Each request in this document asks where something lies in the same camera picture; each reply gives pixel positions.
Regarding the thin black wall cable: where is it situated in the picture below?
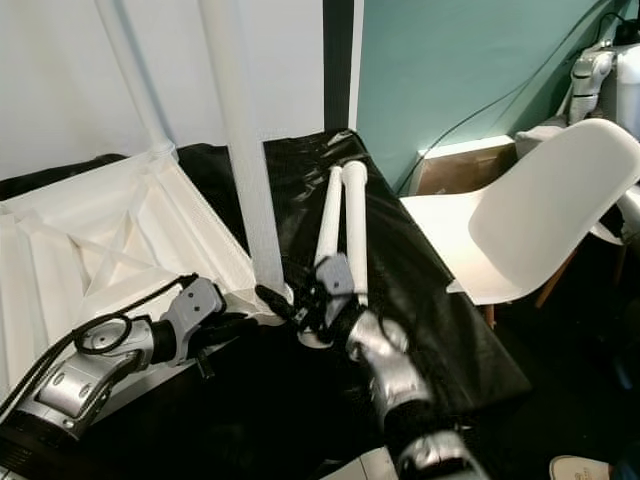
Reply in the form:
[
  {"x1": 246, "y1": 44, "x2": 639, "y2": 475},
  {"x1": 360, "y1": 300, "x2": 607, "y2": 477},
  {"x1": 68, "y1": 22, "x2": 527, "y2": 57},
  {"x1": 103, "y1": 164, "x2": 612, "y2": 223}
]
[{"x1": 395, "y1": 0, "x2": 622, "y2": 197}]

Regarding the white grey machine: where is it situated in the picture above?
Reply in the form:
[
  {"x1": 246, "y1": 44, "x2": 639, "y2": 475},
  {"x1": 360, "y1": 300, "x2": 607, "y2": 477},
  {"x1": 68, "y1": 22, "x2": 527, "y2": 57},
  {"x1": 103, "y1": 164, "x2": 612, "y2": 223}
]
[{"x1": 565, "y1": 15, "x2": 640, "y2": 127}]

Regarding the grey cushion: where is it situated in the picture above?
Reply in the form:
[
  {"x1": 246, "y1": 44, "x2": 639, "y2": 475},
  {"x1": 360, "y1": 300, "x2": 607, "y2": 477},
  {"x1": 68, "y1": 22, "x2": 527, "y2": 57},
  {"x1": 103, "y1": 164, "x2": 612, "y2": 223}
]
[{"x1": 515, "y1": 125, "x2": 572, "y2": 157}]

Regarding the white plastic chair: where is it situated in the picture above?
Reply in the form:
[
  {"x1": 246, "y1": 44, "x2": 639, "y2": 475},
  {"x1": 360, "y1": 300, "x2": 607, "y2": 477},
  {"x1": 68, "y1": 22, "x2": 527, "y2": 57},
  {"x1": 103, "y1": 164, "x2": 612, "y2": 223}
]
[{"x1": 400, "y1": 118, "x2": 640, "y2": 307}]

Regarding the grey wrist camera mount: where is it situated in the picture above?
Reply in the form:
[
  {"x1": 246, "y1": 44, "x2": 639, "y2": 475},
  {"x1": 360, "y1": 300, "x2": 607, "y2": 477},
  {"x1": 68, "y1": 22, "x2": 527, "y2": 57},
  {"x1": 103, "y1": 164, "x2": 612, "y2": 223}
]
[
  {"x1": 315, "y1": 255, "x2": 357, "y2": 302},
  {"x1": 160, "y1": 277, "x2": 227, "y2": 342}
]

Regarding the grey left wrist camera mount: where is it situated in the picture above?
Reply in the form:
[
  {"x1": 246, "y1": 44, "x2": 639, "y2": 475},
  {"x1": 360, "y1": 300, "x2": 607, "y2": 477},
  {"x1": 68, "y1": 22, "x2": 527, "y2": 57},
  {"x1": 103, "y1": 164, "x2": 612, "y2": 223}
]
[{"x1": 160, "y1": 277, "x2": 227, "y2": 342}]

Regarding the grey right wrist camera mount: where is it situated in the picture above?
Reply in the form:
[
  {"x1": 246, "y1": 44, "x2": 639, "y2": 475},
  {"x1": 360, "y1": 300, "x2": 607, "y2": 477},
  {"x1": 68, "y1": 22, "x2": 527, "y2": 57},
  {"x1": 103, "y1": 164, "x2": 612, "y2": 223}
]
[{"x1": 315, "y1": 255, "x2": 357, "y2": 302}]

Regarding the black vertical post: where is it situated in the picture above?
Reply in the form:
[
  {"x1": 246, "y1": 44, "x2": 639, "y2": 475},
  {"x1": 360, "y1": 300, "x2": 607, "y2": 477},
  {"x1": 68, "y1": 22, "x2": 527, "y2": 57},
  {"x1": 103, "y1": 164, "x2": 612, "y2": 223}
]
[{"x1": 321, "y1": 0, "x2": 357, "y2": 132}]

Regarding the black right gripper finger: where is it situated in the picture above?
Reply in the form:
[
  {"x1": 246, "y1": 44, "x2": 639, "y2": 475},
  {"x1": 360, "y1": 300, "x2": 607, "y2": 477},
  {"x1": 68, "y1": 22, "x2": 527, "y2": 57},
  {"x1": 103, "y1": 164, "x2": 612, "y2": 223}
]
[{"x1": 254, "y1": 284, "x2": 295, "y2": 321}]

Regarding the black cloth cover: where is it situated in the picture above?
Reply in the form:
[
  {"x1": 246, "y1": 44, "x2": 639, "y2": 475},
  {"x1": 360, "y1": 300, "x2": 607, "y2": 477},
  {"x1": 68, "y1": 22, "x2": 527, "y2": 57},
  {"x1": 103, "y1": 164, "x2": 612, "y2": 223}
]
[{"x1": 0, "y1": 126, "x2": 532, "y2": 480}]

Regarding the white plastic table top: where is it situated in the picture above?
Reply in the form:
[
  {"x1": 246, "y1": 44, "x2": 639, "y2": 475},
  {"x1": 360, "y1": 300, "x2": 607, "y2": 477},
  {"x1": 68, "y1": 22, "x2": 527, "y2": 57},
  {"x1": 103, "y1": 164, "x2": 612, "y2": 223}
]
[{"x1": 0, "y1": 139, "x2": 282, "y2": 402}]

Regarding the white slipper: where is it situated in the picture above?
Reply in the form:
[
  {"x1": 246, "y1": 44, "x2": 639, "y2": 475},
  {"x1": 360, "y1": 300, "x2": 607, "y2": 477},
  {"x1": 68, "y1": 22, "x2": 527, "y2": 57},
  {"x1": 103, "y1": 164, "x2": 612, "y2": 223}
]
[{"x1": 550, "y1": 455, "x2": 612, "y2": 480}]

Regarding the white plastic table leg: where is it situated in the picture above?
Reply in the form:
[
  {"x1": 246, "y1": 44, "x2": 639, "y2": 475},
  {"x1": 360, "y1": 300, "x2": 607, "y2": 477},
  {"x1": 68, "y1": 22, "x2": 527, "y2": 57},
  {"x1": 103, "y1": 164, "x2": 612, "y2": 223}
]
[
  {"x1": 341, "y1": 159, "x2": 372, "y2": 307},
  {"x1": 299, "y1": 164, "x2": 347, "y2": 350},
  {"x1": 197, "y1": 0, "x2": 287, "y2": 297},
  {"x1": 94, "y1": 0, "x2": 177, "y2": 152}
]

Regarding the white robot body panel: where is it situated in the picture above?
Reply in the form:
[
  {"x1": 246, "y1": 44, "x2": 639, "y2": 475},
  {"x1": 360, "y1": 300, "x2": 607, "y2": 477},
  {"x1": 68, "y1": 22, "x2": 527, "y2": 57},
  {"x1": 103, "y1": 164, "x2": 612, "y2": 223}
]
[{"x1": 325, "y1": 448, "x2": 397, "y2": 480}]

